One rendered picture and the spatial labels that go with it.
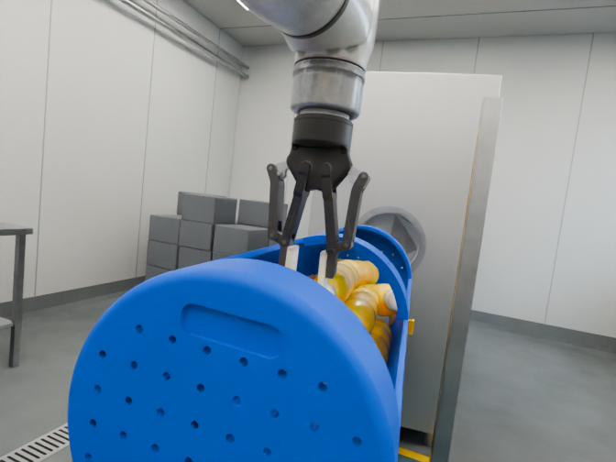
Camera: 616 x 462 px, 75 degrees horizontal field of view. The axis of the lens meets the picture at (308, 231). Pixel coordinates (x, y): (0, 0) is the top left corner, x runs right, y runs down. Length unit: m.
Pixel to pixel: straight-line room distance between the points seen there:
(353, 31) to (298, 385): 0.37
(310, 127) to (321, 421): 0.32
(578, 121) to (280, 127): 3.66
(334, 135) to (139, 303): 0.28
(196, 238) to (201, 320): 3.72
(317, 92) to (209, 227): 3.51
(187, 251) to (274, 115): 2.72
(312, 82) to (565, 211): 4.96
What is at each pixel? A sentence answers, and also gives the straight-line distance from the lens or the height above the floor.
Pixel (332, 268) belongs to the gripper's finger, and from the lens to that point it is 0.51.
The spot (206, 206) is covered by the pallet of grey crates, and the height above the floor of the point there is 1.09.
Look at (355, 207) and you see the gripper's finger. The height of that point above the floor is 1.29.
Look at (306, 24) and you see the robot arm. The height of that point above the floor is 1.47.
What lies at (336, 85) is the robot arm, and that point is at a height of 1.43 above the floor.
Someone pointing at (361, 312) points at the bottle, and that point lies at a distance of 0.67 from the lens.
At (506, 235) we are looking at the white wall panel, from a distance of 5.27.
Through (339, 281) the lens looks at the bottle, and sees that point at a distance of 0.67.
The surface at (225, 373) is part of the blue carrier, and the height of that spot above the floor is 1.16.
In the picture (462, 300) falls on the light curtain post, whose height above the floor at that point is 1.00.
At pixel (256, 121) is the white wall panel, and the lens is 6.17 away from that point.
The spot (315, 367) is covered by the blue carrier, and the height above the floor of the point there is 1.18.
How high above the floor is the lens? 1.30
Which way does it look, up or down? 5 degrees down
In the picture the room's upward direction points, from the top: 7 degrees clockwise
